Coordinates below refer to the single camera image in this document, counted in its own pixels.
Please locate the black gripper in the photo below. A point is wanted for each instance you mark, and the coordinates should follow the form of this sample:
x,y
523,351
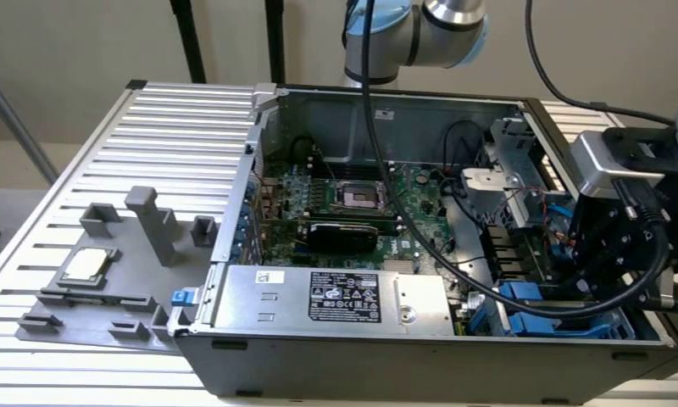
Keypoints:
x,y
628,246

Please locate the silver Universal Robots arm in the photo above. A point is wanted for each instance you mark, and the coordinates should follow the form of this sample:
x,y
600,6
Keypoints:
x,y
447,25

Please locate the blue disk carrier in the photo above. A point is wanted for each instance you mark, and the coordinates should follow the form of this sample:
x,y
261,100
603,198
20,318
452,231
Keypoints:
x,y
523,297

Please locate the metal disk bay cage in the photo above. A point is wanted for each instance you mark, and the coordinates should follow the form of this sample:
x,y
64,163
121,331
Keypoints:
x,y
515,186

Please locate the green motherboard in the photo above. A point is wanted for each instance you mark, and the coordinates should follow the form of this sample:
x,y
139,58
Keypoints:
x,y
424,203

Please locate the CPU socket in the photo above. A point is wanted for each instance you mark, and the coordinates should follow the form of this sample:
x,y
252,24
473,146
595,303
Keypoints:
x,y
359,196

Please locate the black graphics card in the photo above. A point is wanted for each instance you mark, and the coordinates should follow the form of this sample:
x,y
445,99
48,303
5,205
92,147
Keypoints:
x,y
339,237

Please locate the black open PC case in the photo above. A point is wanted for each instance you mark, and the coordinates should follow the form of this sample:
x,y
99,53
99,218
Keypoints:
x,y
373,364

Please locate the silver power supply unit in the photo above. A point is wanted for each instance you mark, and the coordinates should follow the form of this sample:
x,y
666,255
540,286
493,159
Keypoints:
x,y
271,305

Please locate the black stand pole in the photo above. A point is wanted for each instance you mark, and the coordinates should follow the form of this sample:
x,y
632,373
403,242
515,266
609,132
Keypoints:
x,y
189,38
275,38

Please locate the blue case latch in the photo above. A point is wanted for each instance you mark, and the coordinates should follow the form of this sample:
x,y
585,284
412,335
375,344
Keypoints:
x,y
181,297

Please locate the silver CPU chip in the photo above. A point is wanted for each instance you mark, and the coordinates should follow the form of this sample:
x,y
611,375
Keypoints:
x,y
87,265

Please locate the grey parts rack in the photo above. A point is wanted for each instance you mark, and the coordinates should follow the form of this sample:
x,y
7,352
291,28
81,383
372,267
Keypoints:
x,y
61,237

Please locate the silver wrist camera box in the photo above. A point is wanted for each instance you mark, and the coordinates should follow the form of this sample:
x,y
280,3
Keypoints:
x,y
596,165

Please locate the grey metal post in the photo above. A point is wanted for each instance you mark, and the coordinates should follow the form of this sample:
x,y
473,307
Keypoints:
x,y
16,118

